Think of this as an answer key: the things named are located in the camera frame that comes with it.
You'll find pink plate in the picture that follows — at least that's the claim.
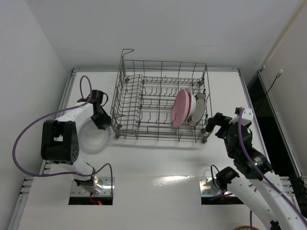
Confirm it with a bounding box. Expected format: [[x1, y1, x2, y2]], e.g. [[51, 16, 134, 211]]
[[172, 89, 190, 127]]

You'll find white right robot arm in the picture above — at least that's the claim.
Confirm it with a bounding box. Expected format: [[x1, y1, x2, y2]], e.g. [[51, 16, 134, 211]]
[[206, 107, 307, 230]]

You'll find white plate with green rim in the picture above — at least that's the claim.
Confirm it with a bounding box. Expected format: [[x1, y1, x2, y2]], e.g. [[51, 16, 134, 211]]
[[188, 93, 206, 127]]

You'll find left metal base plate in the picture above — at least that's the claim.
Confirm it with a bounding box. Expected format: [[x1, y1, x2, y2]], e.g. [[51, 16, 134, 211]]
[[70, 176, 115, 197]]

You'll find black cable with white plug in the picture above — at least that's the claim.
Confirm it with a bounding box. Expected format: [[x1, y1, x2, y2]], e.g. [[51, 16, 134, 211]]
[[254, 69, 283, 113]]

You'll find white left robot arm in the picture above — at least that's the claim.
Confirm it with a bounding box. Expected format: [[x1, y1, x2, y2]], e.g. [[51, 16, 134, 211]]
[[41, 90, 111, 189]]

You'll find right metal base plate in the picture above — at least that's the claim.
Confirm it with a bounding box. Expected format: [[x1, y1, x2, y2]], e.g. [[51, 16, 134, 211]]
[[199, 177, 250, 198]]

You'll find brown rimmed bowl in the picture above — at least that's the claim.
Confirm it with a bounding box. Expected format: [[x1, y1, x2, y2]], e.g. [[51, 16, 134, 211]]
[[233, 225, 259, 230]]

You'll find metal wire dish rack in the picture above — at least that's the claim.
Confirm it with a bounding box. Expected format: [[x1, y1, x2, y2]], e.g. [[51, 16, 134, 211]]
[[110, 49, 213, 143]]

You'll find metal base plate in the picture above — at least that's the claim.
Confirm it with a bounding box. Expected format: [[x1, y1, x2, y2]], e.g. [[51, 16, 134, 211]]
[[70, 176, 115, 197], [199, 177, 250, 198]]

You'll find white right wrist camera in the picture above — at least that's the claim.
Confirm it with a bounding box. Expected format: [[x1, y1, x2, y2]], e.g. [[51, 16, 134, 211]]
[[229, 106, 254, 126]]

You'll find white deep plate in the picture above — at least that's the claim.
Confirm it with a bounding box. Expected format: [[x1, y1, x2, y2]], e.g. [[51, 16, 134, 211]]
[[185, 88, 196, 118]]

